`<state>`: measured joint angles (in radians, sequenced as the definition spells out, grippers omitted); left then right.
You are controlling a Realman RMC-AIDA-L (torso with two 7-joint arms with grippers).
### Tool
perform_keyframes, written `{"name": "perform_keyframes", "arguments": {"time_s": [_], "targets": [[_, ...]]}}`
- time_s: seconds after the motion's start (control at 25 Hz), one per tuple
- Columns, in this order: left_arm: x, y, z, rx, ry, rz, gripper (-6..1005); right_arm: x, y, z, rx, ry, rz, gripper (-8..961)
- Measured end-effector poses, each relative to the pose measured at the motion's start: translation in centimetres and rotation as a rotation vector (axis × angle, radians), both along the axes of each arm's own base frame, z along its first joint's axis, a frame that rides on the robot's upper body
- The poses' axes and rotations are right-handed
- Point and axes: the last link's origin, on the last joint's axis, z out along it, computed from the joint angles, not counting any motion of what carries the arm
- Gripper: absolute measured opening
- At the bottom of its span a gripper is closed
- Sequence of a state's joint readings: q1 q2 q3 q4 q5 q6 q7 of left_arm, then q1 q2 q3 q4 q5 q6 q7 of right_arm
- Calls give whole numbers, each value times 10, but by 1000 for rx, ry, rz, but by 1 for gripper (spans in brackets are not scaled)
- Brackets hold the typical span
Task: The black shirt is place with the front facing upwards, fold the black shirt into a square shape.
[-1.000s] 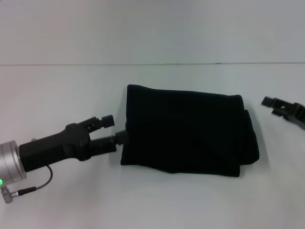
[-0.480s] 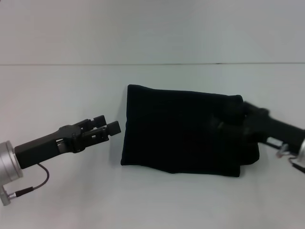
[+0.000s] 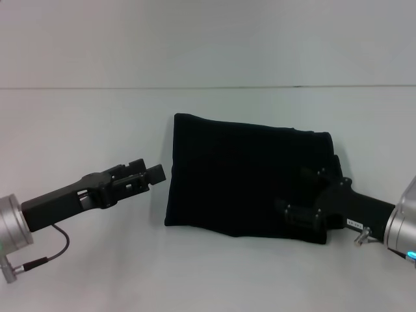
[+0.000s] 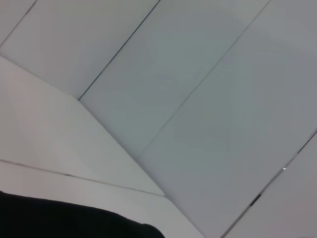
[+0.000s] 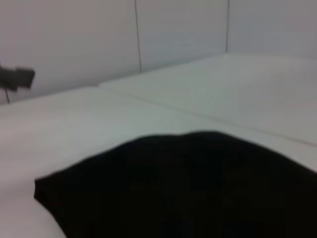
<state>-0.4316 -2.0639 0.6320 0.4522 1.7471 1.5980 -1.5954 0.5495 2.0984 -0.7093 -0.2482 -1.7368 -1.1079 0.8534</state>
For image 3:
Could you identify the left robot arm silver white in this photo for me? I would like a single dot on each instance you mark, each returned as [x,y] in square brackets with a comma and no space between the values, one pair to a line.
[13,224]

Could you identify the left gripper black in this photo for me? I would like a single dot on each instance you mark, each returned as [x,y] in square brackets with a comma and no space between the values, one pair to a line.
[65,198]

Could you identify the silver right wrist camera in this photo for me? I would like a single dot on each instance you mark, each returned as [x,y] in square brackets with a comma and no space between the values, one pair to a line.
[409,195]

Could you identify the black shirt with FREE print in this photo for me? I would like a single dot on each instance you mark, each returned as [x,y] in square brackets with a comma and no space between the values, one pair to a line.
[243,178]

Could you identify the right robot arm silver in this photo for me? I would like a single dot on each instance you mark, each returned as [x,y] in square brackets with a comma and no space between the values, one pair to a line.
[401,234]

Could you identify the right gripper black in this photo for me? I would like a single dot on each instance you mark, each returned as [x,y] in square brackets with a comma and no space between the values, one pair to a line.
[354,208]

